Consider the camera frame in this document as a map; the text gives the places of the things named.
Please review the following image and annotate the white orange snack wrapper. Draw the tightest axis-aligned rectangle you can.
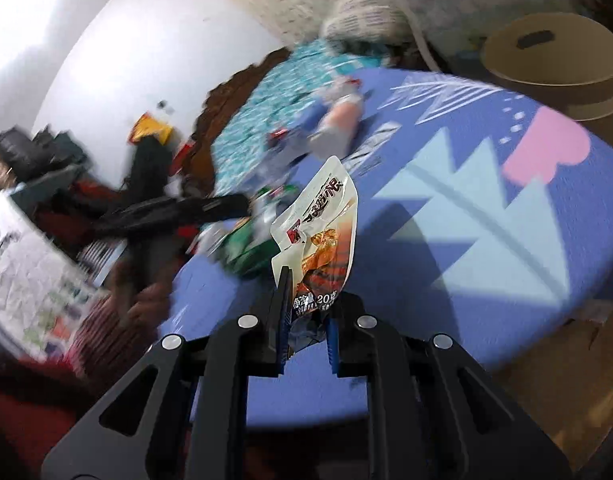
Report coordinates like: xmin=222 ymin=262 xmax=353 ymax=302
xmin=271 ymin=156 xmax=359 ymax=354

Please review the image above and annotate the pink white paper cup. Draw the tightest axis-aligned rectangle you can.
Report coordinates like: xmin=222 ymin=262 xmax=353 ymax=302
xmin=309 ymin=92 xmax=364 ymax=160

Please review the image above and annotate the green snack wrapper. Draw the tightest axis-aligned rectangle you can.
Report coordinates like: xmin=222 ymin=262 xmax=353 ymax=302
xmin=216 ymin=184 xmax=300 ymax=278

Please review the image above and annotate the beige round trash bin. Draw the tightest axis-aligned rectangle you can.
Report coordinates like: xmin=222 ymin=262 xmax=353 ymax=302
xmin=481 ymin=13 xmax=613 ymax=148

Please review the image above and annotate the dark wooden headboard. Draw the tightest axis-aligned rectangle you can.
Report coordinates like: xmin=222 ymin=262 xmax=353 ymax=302
xmin=173 ymin=48 xmax=290 ymax=197

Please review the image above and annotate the teal white patterned quilt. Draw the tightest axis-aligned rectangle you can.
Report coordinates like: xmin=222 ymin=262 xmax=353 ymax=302
xmin=211 ymin=39 xmax=390 ymax=194

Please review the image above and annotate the blue patterned bed blanket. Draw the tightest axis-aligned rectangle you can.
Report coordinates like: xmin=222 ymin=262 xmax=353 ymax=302
xmin=156 ymin=67 xmax=613 ymax=429

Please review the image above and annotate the grey patterned pillow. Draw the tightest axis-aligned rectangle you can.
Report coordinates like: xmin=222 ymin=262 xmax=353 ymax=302
xmin=320 ymin=0 xmax=413 ymax=46

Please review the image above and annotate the yellow red wall calendar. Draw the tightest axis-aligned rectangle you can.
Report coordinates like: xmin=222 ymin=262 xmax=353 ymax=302
xmin=128 ymin=113 xmax=173 ymax=145

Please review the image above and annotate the white cable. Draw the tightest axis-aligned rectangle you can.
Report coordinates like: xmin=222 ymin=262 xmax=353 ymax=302
xmin=385 ymin=0 xmax=443 ymax=73

